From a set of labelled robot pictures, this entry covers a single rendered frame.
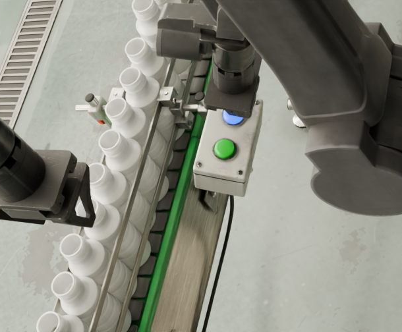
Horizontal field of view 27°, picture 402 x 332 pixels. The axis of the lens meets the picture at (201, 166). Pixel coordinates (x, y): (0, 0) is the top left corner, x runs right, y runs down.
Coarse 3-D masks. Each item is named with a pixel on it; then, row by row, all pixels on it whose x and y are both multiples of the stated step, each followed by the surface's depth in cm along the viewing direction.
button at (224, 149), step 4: (220, 140) 123; (224, 140) 123; (228, 140) 123; (216, 144) 122; (220, 144) 122; (224, 144) 122; (228, 144) 122; (232, 144) 122; (216, 148) 122; (220, 148) 122; (224, 148) 122; (228, 148) 122; (232, 148) 122; (216, 152) 122; (220, 152) 122; (224, 152) 122; (228, 152) 122; (232, 152) 122; (220, 156) 122; (224, 156) 122; (228, 156) 122
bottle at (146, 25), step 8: (136, 0) 133; (144, 0) 134; (152, 0) 131; (136, 8) 133; (144, 8) 135; (152, 8) 132; (160, 8) 135; (136, 16) 133; (144, 16) 132; (152, 16) 132; (136, 24) 136; (144, 24) 134; (152, 24) 133; (144, 32) 134; (152, 32) 134; (152, 40) 135; (176, 64) 141; (184, 64) 142; (176, 72) 143
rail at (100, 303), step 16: (192, 0) 142; (192, 64) 143; (160, 112) 132; (176, 128) 138; (144, 144) 129; (144, 160) 128; (160, 176) 133; (160, 192) 133; (128, 208) 124; (144, 240) 129; (112, 256) 120; (112, 272) 120; (128, 288) 125; (128, 304) 125; (96, 320) 117
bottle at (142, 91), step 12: (132, 72) 132; (132, 84) 129; (144, 84) 130; (156, 84) 133; (132, 96) 132; (144, 96) 132; (156, 96) 132; (144, 108) 132; (168, 108) 136; (168, 120) 137; (168, 132) 139; (180, 132) 140
